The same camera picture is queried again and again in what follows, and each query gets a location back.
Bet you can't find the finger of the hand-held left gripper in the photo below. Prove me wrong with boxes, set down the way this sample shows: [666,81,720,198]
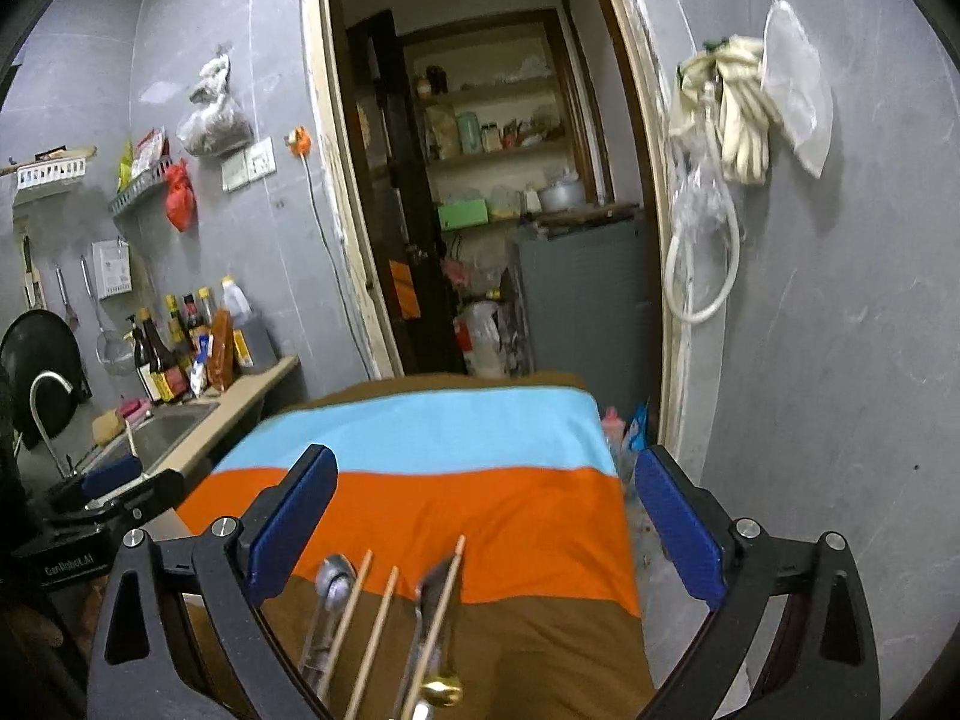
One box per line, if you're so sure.
[46,456,145,512]
[75,469,185,530]

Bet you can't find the white wall box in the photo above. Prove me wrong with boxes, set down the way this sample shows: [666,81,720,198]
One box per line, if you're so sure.
[91,238,134,299]

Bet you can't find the snack packets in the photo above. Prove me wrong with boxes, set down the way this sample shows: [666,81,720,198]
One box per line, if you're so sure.
[116,127,170,192]

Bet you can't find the metal strainer ladle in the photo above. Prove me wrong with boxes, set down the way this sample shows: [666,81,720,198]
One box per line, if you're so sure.
[79,255,136,376]

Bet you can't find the plastic bag on floor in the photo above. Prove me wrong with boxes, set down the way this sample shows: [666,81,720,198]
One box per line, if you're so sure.
[454,300,511,380]

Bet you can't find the gold spoon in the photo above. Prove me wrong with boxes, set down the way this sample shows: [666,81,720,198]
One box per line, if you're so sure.
[418,677,464,710]

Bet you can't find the white basket rack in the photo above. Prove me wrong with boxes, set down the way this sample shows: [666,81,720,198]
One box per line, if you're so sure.
[15,146,98,192]

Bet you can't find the metal spatula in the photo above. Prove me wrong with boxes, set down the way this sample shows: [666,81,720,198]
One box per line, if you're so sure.
[54,262,80,331]

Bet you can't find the steel sink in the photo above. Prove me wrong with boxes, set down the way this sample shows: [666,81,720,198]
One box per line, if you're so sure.
[82,399,220,475]

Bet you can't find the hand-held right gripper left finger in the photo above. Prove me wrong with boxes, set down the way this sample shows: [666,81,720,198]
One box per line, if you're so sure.
[86,444,338,720]

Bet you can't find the metal faucet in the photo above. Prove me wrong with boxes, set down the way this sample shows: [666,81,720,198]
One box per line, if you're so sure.
[28,371,76,477]

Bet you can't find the metal cooking pot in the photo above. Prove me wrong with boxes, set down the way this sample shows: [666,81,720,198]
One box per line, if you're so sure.
[536,176,587,212]

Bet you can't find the pink bottle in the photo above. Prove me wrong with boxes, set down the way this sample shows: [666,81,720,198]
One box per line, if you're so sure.
[600,406,627,466]

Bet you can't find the black wok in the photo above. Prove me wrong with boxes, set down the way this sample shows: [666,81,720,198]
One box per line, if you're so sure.
[0,309,92,451]

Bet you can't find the wooden shelf unit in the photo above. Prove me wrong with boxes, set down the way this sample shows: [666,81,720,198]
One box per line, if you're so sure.
[397,11,601,230]

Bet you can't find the white wall socket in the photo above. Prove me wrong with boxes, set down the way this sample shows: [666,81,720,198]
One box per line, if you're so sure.
[221,136,277,192]

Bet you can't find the bag of dried goods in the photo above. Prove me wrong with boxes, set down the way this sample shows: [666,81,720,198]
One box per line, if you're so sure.
[176,45,254,158]

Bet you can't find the stainless steel spoon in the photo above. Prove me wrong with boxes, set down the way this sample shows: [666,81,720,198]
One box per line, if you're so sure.
[298,553,359,695]

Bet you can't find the red plastic bag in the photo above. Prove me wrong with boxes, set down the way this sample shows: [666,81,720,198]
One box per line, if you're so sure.
[163,159,197,233]

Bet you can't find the metal wall rack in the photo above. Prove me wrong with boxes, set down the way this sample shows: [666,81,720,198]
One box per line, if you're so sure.
[109,157,175,220]

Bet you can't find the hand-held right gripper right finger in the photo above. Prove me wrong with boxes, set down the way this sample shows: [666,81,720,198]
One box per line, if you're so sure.
[634,444,883,720]

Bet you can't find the grey refrigerator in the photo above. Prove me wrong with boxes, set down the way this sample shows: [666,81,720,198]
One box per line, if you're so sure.
[510,214,665,421]

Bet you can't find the white hose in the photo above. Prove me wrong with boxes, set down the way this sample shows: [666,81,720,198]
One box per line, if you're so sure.
[664,142,743,325]

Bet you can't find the clear plastic bag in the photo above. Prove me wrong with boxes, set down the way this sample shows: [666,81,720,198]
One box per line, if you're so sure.
[670,157,732,241]

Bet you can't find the blue orange brown striped cloth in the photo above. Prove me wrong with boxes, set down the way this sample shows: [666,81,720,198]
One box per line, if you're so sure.
[176,371,657,720]

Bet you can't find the cluster of condiment bottles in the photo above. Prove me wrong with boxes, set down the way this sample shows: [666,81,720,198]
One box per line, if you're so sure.
[124,277,256,406]

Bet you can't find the grey wall cable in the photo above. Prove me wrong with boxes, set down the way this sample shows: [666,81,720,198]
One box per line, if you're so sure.
[300,154,376,383]

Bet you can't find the green box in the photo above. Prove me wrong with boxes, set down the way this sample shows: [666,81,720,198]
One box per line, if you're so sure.
[437,197,490,232]

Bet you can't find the cream rubber gloves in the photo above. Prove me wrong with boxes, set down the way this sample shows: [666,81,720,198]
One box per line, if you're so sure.
[667,34,773,185]

